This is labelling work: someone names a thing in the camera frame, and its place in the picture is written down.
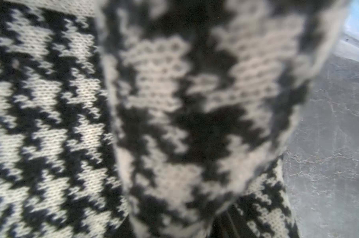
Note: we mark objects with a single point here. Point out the black white houndstooth scarf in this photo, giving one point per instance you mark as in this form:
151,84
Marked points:
154,119

